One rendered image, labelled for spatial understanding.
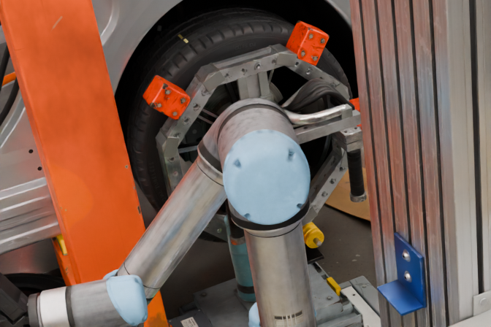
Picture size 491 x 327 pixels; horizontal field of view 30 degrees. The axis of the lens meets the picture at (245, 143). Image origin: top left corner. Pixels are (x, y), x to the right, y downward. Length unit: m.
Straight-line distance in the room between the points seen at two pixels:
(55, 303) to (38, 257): 2.49
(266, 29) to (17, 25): 0.91
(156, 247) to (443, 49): 0.61
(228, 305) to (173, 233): 1.54
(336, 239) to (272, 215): 2.34
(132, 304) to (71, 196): 0.54
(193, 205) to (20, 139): 1.04
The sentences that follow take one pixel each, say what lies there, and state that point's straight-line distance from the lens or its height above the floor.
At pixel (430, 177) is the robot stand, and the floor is 1.42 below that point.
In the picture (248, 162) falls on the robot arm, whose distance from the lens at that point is 1.22.
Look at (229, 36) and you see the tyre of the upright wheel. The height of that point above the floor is 1.17.
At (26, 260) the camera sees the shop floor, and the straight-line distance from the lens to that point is 3.87.
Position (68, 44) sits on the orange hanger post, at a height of 1.45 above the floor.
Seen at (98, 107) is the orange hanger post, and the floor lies 1.31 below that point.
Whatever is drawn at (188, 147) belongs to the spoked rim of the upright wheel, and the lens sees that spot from 2.51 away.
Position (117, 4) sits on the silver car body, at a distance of 2.31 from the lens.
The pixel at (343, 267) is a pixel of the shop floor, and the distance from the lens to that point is 3.44.
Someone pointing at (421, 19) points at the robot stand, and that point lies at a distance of 1.09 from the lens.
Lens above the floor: 2.04
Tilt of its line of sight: 28 degrees down
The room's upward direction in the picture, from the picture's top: 9 degrees counter-clockwise
